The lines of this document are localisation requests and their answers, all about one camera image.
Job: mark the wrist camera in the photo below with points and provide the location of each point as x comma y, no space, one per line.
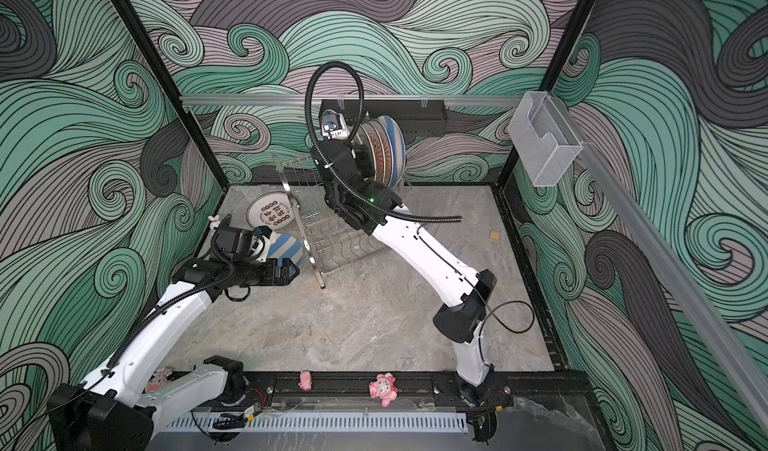
333,125
237,245

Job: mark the blue striped plate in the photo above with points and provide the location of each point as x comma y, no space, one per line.
285,246
396,141

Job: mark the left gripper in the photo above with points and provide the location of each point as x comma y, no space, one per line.
272,278

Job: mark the cream plate floral drawing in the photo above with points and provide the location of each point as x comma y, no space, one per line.
361,139

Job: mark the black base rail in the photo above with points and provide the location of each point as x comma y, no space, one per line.
560,390

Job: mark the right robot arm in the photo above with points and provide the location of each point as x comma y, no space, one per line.
375,208

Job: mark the small pink figurine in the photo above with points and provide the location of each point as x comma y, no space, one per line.
305,380

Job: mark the steel wire dish rack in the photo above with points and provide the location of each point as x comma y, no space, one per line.
329,243

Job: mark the black wall shelf basket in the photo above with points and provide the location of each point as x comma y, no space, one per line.
414,119

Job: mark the aluminium wall rail back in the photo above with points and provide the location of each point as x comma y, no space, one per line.
290,99

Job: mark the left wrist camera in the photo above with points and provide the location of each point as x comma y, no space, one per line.
237,245

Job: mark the white plate red characters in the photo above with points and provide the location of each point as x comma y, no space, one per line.
272,209

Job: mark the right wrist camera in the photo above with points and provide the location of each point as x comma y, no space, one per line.
333,125

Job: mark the white plate dark cloud motif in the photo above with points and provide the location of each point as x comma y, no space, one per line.
372,153

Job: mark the clear acrylic wall holder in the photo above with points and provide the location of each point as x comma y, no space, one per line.
544,135

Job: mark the pink pig toy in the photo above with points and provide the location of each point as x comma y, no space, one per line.
383,388

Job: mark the white slotted cable duct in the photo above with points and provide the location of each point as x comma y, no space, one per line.
317,422

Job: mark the orange sunburst plate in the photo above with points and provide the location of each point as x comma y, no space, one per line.
375,137
388,172

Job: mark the pink white sneaker toy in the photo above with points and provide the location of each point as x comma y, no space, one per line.
159,378

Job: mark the aluminium wall rail right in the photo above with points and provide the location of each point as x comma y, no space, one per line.
736,362

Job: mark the aluminium wall rail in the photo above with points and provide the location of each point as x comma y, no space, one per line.
736,362
290,99

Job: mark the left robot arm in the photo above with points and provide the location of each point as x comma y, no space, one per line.
111,409

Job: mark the white rabbit figurine pink base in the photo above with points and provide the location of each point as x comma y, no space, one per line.
214,222

